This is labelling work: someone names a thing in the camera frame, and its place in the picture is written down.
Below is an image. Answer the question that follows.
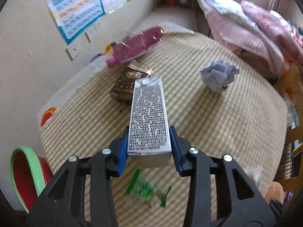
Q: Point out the grey patterned carton box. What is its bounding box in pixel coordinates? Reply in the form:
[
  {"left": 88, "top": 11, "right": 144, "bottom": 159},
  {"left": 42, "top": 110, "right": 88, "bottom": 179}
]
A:
[{"left": 127, "top": 77, "right": 172, "bottom": 168}]

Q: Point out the orange plush toy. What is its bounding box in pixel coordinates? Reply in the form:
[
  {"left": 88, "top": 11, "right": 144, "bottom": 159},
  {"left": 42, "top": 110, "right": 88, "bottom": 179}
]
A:
[{"left": 265, "top": 181, "right": 284, "bottom": 203}]

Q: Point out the red bin with green rim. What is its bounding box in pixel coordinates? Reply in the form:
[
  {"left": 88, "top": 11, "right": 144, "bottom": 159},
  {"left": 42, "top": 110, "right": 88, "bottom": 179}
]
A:
[{"left": 10, "top": 145, "right": 53, "bottom": 212}]

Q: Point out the green clear candy wrapper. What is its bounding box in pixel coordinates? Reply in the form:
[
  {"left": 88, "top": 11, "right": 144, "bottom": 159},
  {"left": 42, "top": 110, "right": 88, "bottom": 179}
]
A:
[{"left": 125, "top": 169, "right": 172, "bottom": 208}]

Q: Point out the brown owl snack box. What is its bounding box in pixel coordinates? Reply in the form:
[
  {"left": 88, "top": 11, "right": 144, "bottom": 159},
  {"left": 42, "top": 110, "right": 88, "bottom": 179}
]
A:
[{"left": 110, "top": 61, "right": 152, "bottom": 103}]

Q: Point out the crumpled grey paper ball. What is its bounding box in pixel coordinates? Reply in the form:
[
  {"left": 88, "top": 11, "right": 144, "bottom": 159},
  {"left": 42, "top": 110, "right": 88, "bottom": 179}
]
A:
[{"left": 200, "top": 61, "right": 240, "bottom": 93}]

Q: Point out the yellow toy vehicle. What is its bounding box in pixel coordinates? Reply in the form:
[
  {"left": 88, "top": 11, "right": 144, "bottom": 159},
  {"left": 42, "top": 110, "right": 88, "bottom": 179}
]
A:
[{"left": 90, "top": 42, "right": 118, "bottom": 62}]

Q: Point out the pink fuzzy blanket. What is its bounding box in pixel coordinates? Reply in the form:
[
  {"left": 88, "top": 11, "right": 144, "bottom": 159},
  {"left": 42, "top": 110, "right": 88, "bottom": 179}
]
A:
[{"left": 204, "top": 8, "right": 277, "bottom": 78}]

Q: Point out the maroon snack bag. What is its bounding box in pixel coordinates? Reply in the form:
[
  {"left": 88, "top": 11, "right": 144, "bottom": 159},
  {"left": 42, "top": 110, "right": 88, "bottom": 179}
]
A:
[{"left": 106, "top": 26, "right": 164, "bottom": 67}]

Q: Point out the purple pillow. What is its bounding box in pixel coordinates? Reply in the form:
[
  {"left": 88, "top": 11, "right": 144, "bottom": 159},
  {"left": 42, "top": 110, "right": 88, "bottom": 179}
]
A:
[{"left": 241, "top": 1, "right": 302, "bottom": 69}]

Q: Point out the white quilted blanket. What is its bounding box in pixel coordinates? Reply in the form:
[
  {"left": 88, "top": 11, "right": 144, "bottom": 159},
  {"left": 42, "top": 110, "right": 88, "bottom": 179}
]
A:
[{"left": 197, "top": 0, "right": 285, "bottom": 77}]

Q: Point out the blue learning chart poster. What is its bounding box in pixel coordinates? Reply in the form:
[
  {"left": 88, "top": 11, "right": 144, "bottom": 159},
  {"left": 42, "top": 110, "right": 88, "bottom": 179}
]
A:
[{"left": 46, "top": 0, "right": 105, "bottom": 44}]

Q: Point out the white wall socket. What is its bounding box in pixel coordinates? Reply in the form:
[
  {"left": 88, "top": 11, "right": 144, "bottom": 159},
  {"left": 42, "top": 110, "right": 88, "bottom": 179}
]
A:
[
  {"left": 85, "top": 25, "right": 97, "bottom": 43},
  {"left": 65, "top": 41, "right": 81, "bottom": 61}
]

